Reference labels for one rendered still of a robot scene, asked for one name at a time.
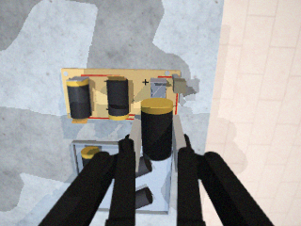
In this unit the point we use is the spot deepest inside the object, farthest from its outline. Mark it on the black battery with gold top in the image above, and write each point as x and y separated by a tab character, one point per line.
79	99
156	126
143	198
144	167
88	152
118	99

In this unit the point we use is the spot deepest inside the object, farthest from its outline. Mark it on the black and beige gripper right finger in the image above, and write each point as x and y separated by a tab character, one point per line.
231	201

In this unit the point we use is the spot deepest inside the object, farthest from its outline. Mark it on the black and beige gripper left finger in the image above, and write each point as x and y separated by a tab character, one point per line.
79	203

